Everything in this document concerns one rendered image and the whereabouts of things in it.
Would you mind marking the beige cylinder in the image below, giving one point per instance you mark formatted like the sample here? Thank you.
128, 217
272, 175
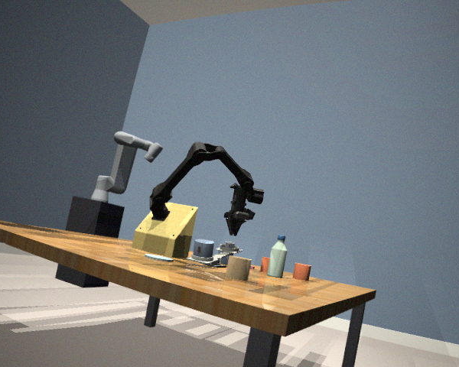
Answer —
238, 268

